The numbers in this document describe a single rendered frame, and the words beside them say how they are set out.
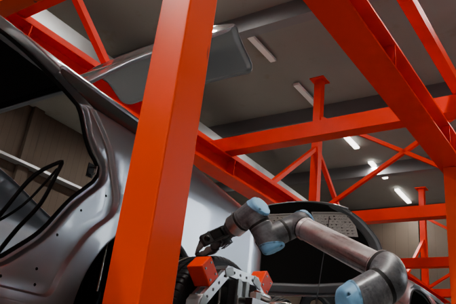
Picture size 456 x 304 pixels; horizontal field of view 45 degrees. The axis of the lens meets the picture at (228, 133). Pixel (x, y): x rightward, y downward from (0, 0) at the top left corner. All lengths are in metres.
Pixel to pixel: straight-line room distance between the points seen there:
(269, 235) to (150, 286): 0.55
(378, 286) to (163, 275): 0.66
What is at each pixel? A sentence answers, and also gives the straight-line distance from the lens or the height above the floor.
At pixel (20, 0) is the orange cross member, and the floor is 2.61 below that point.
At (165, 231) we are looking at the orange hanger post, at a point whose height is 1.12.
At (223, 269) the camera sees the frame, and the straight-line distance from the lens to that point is 2.20.
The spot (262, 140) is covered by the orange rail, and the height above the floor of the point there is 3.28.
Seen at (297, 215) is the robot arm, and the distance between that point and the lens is 2.16.
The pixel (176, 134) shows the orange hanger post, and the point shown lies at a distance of 1.93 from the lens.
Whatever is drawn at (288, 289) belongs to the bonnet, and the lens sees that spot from 6.09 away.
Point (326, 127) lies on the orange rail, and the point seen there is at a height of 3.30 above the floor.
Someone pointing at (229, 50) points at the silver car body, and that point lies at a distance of 4.03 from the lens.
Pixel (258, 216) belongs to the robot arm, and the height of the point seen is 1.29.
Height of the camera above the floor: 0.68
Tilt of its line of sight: 25 degrees up
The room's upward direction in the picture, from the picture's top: 7 degrees clockwise
